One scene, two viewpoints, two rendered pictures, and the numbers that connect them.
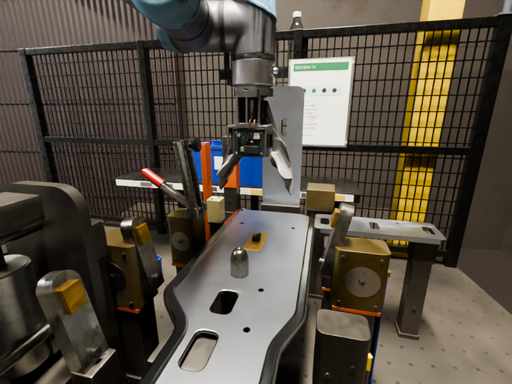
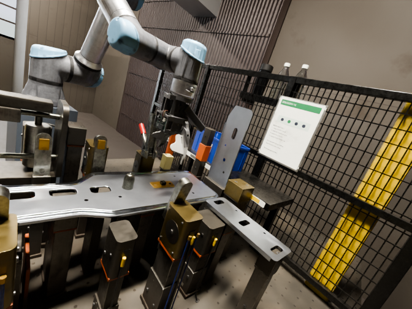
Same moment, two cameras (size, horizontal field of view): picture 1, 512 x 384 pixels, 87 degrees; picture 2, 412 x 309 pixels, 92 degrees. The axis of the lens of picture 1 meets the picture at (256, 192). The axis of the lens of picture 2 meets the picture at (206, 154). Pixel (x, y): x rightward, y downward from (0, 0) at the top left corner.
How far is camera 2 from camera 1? 0.43 m
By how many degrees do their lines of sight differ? 29
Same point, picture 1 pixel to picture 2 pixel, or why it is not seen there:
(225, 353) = (66, 198)
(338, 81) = (309, 120)
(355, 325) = (125, 235)
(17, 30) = not seen: hidden behind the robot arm
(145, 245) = (100, 150)
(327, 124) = (289, 149)
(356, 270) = (171, 221)
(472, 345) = not seen: outside the picture
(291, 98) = (244, 116)
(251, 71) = (175, 84)
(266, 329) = (91, 205)
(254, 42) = (179, 70)
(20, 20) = not seen: hidden behind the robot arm
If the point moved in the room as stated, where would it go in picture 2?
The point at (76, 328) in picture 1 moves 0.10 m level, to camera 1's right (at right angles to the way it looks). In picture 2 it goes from (39, 156) to (54, 172)
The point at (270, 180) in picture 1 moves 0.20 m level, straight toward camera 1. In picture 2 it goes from (216, 164) to (186, 168)
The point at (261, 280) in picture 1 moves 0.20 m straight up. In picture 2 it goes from (128, 195) to (143, 130)
